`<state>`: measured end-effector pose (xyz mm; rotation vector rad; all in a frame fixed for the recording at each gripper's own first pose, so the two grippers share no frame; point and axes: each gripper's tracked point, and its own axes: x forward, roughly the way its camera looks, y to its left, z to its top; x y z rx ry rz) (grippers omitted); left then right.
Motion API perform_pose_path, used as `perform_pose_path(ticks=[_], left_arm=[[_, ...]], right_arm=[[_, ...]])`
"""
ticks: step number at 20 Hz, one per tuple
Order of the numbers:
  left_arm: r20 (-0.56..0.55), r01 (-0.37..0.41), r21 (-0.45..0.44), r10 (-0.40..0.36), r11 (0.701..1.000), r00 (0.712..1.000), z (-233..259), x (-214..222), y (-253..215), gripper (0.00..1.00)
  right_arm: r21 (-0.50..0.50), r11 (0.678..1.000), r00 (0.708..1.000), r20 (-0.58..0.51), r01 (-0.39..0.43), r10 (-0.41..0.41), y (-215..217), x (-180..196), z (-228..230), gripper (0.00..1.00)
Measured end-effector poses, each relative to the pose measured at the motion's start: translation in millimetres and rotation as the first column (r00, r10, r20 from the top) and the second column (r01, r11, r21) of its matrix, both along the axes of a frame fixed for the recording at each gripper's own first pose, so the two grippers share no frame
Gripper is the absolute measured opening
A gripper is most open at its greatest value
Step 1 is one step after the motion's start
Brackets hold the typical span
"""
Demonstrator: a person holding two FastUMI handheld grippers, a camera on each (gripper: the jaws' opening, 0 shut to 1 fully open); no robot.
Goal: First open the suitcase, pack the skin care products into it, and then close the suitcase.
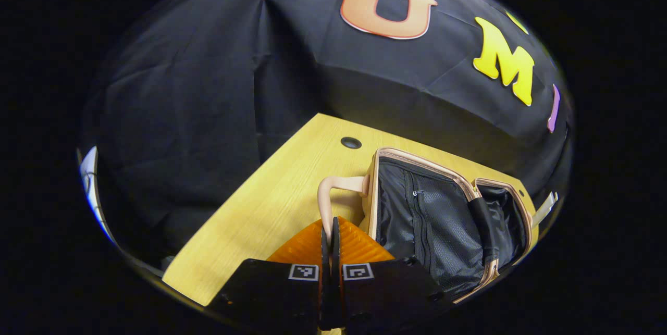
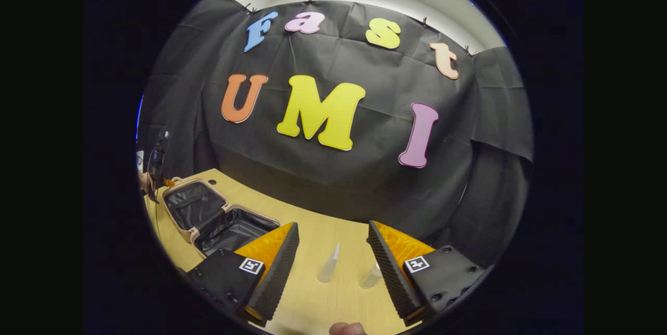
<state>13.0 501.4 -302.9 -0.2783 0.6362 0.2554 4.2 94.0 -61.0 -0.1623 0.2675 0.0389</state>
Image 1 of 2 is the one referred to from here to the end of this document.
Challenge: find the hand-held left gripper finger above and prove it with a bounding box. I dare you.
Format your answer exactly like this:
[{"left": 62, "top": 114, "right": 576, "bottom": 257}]
[
  {"left": 331, "top": 217, "right": 455, "bottom": 333},
  {"left": 208, "top": 218, "right": 332, "bottom": 332}
]

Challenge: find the black backdrop cloth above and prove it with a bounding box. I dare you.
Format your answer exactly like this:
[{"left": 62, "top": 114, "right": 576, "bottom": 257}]
[{"left": 78, "top": 0, "right": 574, "bottom": 273}]

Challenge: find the white plastic object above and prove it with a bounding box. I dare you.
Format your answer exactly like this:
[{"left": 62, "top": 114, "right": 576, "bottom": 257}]
[{"left": 78, "top": 145, "right": 118, "bottom": 244}]

